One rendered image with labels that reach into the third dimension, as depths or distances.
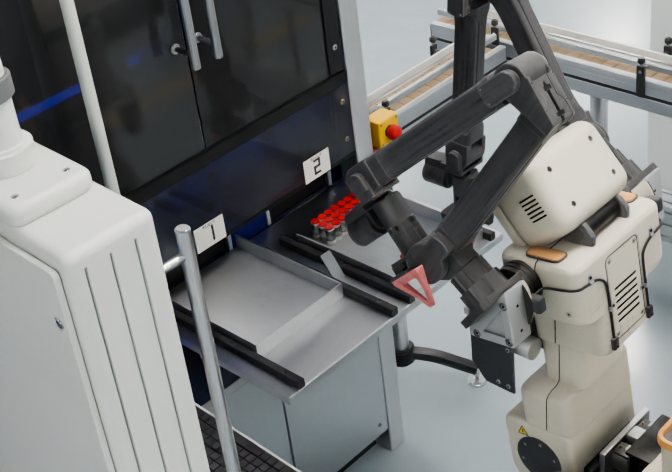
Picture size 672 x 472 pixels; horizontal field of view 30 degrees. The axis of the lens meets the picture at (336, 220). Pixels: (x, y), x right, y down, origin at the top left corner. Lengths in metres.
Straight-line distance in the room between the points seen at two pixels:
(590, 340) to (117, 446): 0.86
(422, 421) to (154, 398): 1.80
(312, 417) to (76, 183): 1.51
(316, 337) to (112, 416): 0.77
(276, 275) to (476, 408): 1.10
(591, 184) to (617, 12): 3.86
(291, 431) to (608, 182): 1.30
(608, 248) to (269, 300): 0.85
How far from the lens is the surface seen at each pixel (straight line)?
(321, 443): 3.35
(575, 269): 2.17
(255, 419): 3.11
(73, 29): 2.30
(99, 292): 1.85
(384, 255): 2.85
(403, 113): 3.32
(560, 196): 2.17
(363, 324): 2.65
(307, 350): 2.61
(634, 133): 5.05
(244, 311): 2.74
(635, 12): 6.05
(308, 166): 2.92
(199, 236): 2.74
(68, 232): 1.85
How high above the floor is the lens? 2.50
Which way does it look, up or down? 33 degrees down
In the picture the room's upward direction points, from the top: 8 degrees counter-clockwise
